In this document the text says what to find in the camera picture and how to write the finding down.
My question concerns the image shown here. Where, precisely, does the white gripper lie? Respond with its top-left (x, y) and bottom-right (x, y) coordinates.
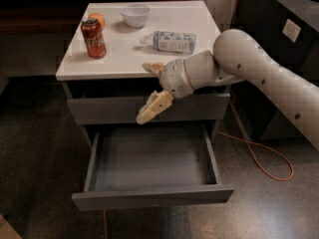
top-left (137, 59), bottom-right (194, 124)

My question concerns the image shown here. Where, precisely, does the grey drawer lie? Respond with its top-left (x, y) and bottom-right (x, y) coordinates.
top-left (65, 79), bottom-right (230, 125)
top-left (72, 123), bottom-right (233, 211)

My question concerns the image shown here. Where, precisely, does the red coke can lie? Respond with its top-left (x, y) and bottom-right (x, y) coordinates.
top-left (81, 18), bottom-right (107, 59)

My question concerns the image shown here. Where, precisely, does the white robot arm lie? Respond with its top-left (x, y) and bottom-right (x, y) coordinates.
top-left (137, 29), bottom-right (319, 148)

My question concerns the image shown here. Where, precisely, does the grey top drawer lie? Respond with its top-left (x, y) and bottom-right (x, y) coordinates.
top-left (65, 79), bottom-right (230, 125)

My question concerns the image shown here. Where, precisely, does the clear plastic water bottle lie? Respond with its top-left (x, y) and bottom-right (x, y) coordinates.
top-left (140, 31), bottom-right (196, 54)

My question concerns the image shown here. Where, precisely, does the grey cabinet with white top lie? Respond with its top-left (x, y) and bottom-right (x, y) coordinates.
top-left (55, 0), bottom-right (241, 144)

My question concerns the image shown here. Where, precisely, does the white bowl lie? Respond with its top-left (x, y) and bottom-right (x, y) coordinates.
top-left (121, 4), bottom-right (151, 28)

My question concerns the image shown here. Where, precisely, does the orange fruit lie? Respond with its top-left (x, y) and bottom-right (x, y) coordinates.
top-left (88, 13), bottom-right (106, 29)

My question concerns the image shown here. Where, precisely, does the black counter cabinet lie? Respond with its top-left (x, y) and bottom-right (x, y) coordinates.
top-left (231, 0), bottom-right (319, 140)

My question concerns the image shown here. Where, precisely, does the brown cardboard corner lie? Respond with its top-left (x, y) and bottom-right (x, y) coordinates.
top-left (0, 214), bottom-right (22, 239)

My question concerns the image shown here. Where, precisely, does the white wall outlet plate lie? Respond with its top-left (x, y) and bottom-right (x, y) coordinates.
top-left (282, 19), bottom-right (301, 43)

